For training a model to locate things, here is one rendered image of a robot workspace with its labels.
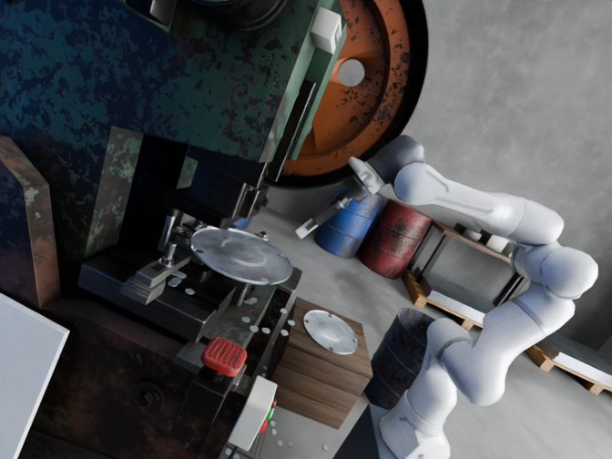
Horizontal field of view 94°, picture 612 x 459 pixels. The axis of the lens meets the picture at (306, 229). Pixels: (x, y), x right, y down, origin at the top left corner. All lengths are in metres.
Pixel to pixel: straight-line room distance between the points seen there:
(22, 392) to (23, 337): 0.12
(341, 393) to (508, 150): 3.72
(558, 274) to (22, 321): 1.16
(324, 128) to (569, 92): 3.98
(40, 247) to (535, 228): 1.11
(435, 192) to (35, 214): 0.85
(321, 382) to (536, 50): 4.27
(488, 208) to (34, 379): 1.06
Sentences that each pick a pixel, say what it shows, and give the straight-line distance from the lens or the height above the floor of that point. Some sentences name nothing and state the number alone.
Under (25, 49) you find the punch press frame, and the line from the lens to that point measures 0.85.
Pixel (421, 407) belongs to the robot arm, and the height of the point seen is 0.61.
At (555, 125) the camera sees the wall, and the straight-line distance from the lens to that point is 4.72.
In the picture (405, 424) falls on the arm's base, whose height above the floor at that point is 0.54.
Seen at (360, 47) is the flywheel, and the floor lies 1.47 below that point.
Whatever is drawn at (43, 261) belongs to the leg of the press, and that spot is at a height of 0.69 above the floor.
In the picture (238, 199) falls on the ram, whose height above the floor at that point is 0.94.
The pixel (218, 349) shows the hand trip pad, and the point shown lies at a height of 0.76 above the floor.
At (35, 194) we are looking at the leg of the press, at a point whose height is 0.82.
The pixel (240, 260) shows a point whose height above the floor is 0.79.
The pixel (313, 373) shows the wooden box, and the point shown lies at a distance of 1.40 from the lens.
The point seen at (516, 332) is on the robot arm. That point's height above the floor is 0.92.
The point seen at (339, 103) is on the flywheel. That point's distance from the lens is 1.11.
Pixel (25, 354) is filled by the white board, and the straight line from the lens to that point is 0.88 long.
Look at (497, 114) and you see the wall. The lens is 4.43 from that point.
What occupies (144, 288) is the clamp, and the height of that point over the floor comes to 0.73.
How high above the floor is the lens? 1.14
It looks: 16 degrees down
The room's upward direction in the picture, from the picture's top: 24 degrees clockwise
